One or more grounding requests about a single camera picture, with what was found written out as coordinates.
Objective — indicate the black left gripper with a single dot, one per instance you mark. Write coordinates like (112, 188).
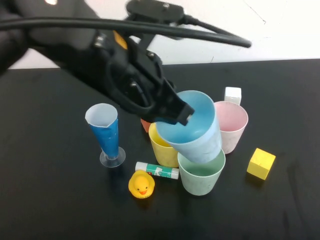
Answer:
(130, 75)

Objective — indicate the yellow plastic cup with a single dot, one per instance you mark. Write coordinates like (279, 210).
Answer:
(162, 155)

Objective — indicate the light blue plastic cup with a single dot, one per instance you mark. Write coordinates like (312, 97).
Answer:
(205, 147)

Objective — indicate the pink plastic cup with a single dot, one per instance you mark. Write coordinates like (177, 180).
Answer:
(233, 120)

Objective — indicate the orange foam cube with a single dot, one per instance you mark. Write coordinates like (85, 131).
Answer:
(145, 126)

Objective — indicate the green white glue stick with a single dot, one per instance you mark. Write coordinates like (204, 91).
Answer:
(160, 170)

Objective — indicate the tall clear glass, blue paper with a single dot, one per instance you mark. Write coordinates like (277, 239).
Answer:
(105, 135)

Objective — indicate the white foam cube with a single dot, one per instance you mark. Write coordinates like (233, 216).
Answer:
(233, 93)

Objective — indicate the light green plastic cup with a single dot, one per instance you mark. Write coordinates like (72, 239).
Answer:
(197, 183)

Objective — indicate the yellow rubber duck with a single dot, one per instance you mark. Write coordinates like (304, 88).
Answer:
(141, 185)

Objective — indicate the large yellow foam cube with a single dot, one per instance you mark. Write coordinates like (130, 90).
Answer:
(260, 163)

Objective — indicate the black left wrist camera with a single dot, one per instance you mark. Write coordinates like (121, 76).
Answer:
(155, 10)

